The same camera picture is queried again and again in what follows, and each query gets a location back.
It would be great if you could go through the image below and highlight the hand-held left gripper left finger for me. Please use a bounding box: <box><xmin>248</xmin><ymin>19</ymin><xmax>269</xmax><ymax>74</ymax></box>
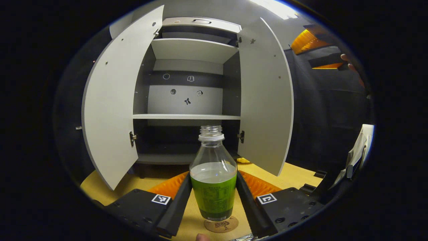
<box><xmin>104</xmin><ymin>171</ymin><xmax>193</xmax><ymax>239</ymax></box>

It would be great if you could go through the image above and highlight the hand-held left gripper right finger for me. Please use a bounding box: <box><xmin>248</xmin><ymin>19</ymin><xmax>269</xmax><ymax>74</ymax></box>
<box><xmin>236</xmin><ymin>170</ymin><xmax>325</xmax><ymax>238</ymax></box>

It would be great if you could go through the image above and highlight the round cork coaster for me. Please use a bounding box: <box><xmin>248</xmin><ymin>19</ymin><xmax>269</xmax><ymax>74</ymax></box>
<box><xmin>204</xmin><ymin>215</ymin><xmax>239</xmax><ymax>233</ymax></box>

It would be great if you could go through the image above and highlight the green label plastic bottle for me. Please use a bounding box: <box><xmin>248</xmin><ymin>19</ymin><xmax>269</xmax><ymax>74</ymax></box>
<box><xmin>189</xmin><ymin>125</ymin><xmax>238</xmax><ymax>221</ymax></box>

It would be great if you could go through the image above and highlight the white cabinet door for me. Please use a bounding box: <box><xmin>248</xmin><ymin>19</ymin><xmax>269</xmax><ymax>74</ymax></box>
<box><xmin>237</xmin><ymin>17</ymin><xmax>295</xmax><ymax>177</ymax></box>
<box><xmin>81</xmin><ymin>5</ymin><xmax>165</xmax><ymax>191</ymax></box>

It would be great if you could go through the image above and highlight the white and grey cabinet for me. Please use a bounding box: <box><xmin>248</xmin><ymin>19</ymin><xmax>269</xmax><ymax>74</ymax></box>
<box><xmin>133</xmin><ymin>17</ymin><xmax>243</xmax><ymax>166</ymax></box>

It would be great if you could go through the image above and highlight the white cabinet shelf board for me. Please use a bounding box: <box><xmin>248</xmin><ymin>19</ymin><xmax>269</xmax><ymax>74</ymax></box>
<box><xmin>133</xmin><ymin>114</ymin><xmax>241</xmax><ymax>120</ymax></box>
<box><xmin>150</xmin><ymin>38</ymin><xmax>239</xmax><ymax>65</ymax></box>

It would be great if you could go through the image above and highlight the white cabinet drawer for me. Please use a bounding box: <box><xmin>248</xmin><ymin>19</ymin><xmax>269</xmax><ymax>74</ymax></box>
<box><xmin>162</xmin><ymin>17</ymin><xmax>242</xmax><ymax>33</ymax></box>

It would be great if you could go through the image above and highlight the long ceiling light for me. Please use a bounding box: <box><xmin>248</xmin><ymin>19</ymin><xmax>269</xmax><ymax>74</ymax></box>
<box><xmin>249</xmin><ymin>0</ymin><xmax>299</xmax><ymax>19</ymax></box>

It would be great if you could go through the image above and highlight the black backdrop cloth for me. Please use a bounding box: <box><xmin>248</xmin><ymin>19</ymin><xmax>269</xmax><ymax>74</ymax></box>
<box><xmin>284</xmin><ymin>25</ymin><xmax>371</xmax><ymax>174</ymax></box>
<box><xmin>53</xmin><ymin>27</ymin><xmax>112</xmax><ymax>181</ymax></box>

